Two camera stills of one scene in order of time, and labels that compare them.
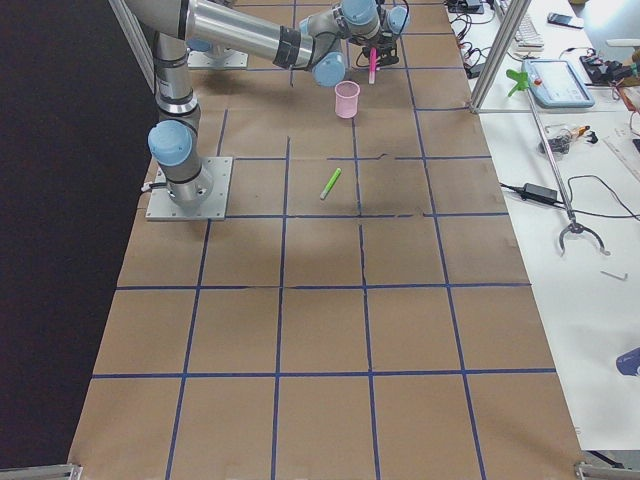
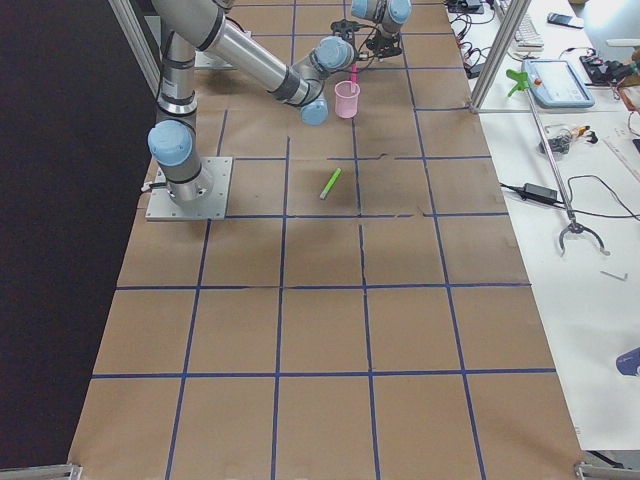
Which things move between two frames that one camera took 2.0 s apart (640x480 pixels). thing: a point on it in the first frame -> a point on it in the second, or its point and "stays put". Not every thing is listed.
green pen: x=330 y=183 stays put
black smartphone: x=564 y=20 stays put
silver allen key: x=615 y=275 stays put
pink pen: x=372 y=65 -> x=354 y=73
